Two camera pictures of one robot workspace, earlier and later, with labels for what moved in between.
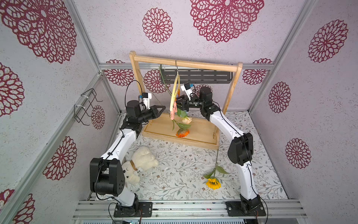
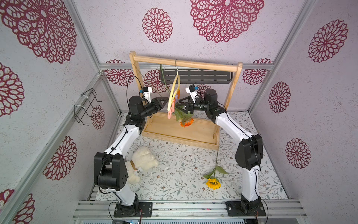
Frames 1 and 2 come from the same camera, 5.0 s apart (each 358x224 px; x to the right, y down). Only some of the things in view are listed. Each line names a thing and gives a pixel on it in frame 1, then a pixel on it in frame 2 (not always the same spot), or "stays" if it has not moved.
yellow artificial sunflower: [212, 182] stays
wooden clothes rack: [192, 130] stays
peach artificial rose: [186, 119] to [172, 108]
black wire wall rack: [79, 111] stays
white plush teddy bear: [142, 159] stays
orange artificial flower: [183, 131] to [184, 120]
